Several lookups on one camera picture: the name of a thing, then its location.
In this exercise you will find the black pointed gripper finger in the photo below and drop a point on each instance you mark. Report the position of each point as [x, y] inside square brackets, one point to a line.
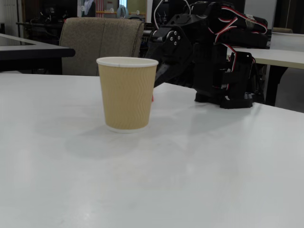
[164, 71]

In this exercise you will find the red cube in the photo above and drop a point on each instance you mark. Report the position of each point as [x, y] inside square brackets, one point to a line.
[152, 98]

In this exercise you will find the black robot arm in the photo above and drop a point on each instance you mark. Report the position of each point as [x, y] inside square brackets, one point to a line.
[206, 71]

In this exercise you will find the tan ribbed paper cup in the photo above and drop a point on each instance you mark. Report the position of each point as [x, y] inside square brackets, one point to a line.
[126, 95]

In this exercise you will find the light blue round object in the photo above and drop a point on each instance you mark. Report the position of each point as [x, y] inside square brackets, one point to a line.
[122, 10]

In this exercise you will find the grey-brown fabric chair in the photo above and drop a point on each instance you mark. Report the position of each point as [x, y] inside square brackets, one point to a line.
[95, 35]

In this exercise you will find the tan tape patch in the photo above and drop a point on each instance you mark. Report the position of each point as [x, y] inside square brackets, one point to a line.
[251, 19]

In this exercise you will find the white table with black legs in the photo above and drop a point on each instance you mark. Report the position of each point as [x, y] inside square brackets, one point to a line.
[280, 57]

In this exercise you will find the beige chair back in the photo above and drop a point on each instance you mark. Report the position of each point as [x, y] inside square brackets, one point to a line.
[282, 30]

